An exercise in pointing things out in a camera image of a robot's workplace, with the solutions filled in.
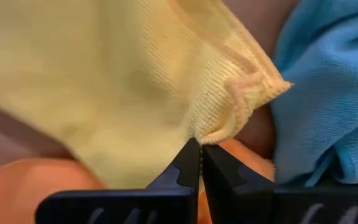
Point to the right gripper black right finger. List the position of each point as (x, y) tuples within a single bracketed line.
[(259, 205)]

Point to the orange microfiber towel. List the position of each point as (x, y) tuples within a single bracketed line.
[(26, 186)]

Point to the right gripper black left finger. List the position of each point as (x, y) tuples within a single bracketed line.
[(154, 205)]

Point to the blue microfiber towel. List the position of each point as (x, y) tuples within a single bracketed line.
[(328, 93)]

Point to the yellow microfiber towel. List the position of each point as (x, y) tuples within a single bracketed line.
[(104, 77)]

